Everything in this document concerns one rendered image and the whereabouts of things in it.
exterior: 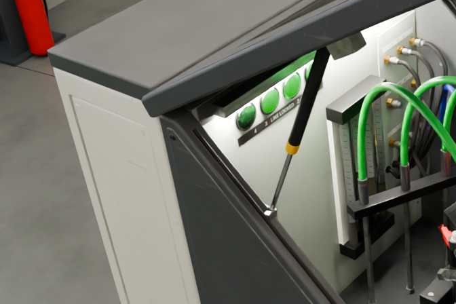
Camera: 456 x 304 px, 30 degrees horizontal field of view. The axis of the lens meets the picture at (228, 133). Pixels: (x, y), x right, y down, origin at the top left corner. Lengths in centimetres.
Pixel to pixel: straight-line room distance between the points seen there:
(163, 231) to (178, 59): 32
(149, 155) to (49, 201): 246
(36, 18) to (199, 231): 375
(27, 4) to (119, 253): 345
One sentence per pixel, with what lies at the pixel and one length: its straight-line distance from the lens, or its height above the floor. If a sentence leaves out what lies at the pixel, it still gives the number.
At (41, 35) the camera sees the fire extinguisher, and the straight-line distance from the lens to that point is 513.
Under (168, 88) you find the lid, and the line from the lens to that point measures 125.
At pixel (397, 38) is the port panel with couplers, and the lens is 175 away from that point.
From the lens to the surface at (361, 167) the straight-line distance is 161.
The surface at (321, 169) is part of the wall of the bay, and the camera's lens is 166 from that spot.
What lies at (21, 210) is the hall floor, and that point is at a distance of 387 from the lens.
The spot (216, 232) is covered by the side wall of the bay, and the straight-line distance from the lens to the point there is 139.
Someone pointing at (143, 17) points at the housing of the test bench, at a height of 150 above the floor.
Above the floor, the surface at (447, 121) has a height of 123.
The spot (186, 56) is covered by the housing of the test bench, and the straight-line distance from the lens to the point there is 139.
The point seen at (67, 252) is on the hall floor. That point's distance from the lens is 354.
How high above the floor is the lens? 211
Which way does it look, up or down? 31 degrees down
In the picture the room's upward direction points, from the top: 10 degrees counter-clockwise
